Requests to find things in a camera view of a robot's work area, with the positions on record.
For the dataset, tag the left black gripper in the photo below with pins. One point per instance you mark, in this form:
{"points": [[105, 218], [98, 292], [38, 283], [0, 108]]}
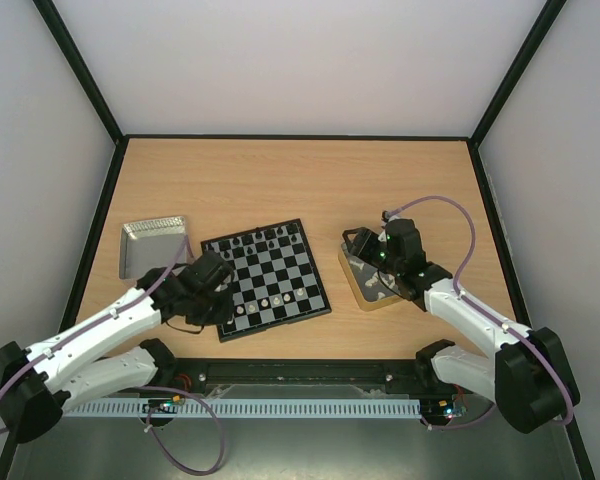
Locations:
{"points": [[224, 316]]}

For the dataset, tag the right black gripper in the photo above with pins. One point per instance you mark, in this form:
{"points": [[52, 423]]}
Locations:
{"points": [[362, 241]]}

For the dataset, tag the gold square tin tray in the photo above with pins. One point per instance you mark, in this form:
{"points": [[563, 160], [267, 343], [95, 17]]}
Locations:
{"points": [[366, 297]]}

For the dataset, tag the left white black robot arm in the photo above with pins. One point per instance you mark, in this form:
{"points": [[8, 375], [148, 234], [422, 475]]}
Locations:
{"points": [[40, 383]]}

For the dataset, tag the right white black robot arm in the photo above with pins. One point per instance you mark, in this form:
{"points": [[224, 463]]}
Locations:
{"points": [[522, 372]]}

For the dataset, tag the silver square tin lid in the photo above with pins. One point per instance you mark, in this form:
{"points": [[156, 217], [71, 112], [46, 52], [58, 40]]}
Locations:
{"points": [[151, 243]]}

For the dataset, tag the black and silver chessboard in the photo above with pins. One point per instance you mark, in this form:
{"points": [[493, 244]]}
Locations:
{"points": [[269, 273]]}

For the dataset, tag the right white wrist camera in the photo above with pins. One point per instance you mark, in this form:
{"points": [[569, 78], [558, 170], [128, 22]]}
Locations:
{"points": [[388, 216]]}

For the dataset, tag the light blue cable duct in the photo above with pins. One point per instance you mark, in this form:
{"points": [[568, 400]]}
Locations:
{"points": [[252, 408]]}

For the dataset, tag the black metal frame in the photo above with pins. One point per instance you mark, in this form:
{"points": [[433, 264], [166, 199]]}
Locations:
{"points": [[542, 25]]}

